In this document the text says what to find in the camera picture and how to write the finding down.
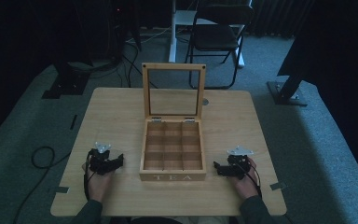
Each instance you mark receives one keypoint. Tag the wooden tea box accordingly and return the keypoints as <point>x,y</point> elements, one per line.
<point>172,149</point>

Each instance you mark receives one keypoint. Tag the round metal disc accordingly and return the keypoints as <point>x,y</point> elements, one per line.
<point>205,101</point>

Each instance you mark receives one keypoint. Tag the black stand base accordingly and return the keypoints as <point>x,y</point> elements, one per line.
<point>287,93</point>
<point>66,84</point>

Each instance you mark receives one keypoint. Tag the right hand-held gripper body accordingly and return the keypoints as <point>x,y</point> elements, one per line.
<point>240,163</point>

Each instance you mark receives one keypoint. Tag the grey tape piece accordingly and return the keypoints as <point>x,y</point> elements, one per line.
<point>278,186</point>
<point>61,189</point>

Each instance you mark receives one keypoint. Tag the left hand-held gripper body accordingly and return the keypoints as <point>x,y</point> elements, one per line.
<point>99,161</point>

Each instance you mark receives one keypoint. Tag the person's left hand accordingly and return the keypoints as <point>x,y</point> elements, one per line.
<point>97,185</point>

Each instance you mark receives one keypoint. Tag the black strip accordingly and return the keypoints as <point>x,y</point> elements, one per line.
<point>73,122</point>

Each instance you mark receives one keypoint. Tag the black folding chair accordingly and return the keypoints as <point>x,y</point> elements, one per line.
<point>216,37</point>

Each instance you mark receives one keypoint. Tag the person's right hand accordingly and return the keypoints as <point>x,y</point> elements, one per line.
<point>245,186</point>

